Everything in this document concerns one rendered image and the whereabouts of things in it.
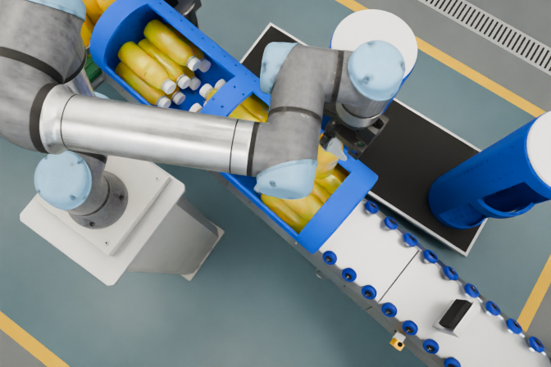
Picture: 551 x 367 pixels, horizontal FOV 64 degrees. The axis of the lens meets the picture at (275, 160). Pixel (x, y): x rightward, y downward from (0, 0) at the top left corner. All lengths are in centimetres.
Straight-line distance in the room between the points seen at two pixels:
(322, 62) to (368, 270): 92
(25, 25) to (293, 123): 38
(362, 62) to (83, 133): 37
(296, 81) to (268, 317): 183
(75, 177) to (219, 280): 143
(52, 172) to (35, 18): 44
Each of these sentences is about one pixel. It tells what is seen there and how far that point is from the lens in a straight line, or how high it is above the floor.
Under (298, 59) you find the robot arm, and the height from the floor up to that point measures 178.
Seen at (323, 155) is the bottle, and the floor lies 141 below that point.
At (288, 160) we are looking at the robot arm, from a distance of 56.
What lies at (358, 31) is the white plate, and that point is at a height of 104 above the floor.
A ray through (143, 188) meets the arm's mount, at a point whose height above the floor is 118.
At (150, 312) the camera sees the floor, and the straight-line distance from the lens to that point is 240.
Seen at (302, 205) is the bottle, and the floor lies 114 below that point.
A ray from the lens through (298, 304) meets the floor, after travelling 233.
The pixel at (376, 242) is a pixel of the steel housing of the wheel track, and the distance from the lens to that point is 144.
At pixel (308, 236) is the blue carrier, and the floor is 117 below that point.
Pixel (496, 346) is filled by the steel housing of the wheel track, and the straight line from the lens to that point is 156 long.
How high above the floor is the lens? 232
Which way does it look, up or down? 75 degrees down
